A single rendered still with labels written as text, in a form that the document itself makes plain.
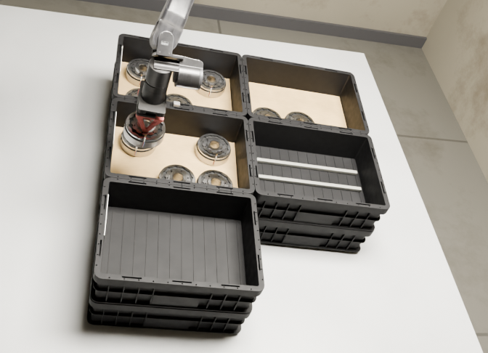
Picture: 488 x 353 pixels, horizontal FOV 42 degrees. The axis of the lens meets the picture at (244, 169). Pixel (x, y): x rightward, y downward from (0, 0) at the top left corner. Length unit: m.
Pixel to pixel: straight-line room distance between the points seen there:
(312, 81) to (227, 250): 0.78
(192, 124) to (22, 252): 0.60
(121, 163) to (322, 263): 0.66
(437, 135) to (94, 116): 2.23
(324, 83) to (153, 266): 0.96
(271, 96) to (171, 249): 0.74
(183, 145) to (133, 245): 0.39
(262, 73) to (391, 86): 1.88
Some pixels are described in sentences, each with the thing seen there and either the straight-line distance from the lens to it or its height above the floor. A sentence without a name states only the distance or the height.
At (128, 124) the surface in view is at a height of 1.04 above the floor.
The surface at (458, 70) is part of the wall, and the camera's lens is 4.06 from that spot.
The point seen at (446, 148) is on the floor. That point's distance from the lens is 3.76.
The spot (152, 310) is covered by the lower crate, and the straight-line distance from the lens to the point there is 1.59.
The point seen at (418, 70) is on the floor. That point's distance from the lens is 4.23.
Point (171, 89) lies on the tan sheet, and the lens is 2.08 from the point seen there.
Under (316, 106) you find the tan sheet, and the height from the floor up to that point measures 0.83.
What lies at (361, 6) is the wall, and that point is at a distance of 4.11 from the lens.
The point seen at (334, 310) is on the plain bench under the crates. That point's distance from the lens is 1.87.
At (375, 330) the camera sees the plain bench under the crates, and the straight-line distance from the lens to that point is 1.89.
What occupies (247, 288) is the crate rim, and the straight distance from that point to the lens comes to 1.53.
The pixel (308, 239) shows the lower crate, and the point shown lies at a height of 0.75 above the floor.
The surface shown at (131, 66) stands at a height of 0.86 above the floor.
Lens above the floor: 2.18
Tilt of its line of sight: 45 degrees down
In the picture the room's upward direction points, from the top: 21 degrees clockwise
